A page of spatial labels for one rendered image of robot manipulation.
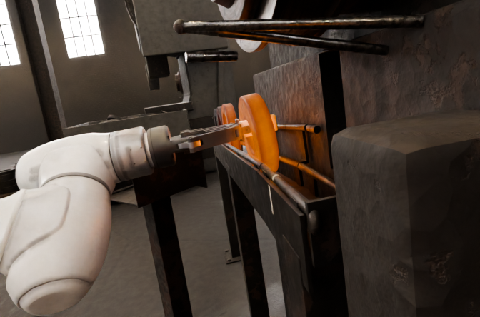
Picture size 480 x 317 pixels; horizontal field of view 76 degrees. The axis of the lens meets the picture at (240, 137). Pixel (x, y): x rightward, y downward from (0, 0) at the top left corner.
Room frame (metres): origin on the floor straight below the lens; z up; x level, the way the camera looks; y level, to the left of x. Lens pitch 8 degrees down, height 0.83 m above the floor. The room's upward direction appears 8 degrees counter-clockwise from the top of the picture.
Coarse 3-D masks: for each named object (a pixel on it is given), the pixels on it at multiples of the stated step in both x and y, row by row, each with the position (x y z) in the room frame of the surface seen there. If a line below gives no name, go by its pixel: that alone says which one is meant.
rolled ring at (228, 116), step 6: (222, 108) 1.12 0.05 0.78; (228, 108) 1.07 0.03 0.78; (222, 114) 1.16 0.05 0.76; (228, 114) 1.04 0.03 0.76; (234, 114) 1.04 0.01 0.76; (222, 120) 1.19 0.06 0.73; (228, 120) 1.03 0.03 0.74; (234, 120) 1.03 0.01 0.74; (234, 144) 1.03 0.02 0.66; (240, 144) 1.04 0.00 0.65
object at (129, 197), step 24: (168, 168) 0.75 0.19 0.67; (192, 168) 0.80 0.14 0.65; (120, 192) 0.89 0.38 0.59; (144, 192) 0.70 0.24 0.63; (168, 192) 0.74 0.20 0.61; (144, 216) 0.83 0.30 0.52; (168, 216) 0.82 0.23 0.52; (168, 240) 0.81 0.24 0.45; (168, 264) 0.80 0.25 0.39; (168, 288) 0.79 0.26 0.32; (168, 312) 0.81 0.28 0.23
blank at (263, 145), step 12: (252, 96) 0.56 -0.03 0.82; (240, 108) 0.61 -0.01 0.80; (252, 108) 0.53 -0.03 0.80; (264, 108) 0.53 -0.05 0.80; (240, 120) 0.64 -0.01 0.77; (252, 120) 0.51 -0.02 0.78; (264, 120) 0.51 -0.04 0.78; (252, 132) 0.54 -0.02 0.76; (264, 132) 0.51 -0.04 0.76; (252, 144) 0.60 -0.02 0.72; (264, 144) 0.50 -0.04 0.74; (276, 144) 0.51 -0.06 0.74; (252, 156) 0.59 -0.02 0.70; (264, 156) 0.51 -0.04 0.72; (276, 156) 0.52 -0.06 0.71; (276, 168) 0.54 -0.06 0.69
